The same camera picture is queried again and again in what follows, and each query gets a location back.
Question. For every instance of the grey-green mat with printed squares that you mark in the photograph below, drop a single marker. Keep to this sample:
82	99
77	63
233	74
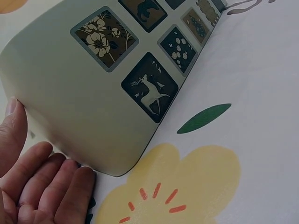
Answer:
77	100

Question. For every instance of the person's left hand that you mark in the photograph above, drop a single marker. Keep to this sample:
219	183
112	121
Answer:
21	200

